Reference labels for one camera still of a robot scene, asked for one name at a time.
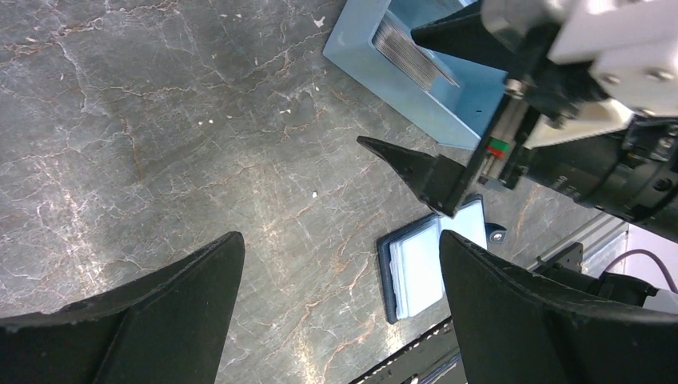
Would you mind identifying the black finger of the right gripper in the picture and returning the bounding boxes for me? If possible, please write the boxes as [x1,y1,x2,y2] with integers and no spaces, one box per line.
[357,136,465,217]
[410,1,513,70]

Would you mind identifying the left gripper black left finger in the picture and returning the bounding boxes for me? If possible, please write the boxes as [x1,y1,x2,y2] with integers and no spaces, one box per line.
[1,232,245,383]

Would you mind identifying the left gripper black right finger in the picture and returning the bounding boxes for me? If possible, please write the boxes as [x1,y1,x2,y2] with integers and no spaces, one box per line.
[439,230,678,384]

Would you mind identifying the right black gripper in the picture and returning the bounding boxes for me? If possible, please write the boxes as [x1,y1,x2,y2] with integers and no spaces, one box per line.
[468,21,678,245]

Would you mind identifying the grey cards in tray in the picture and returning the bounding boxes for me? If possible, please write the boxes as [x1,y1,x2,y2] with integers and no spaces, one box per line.
[372,14,460,91]

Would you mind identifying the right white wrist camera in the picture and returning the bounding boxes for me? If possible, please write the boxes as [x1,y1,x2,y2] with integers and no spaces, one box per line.
[481,0,677,149]

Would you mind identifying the blue purple three-bin tray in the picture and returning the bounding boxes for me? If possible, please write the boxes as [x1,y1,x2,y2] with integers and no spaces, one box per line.
[323,0,505,150]

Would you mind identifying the blue card holder wallet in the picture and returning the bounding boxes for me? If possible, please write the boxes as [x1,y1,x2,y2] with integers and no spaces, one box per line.
[376,194,507,324]

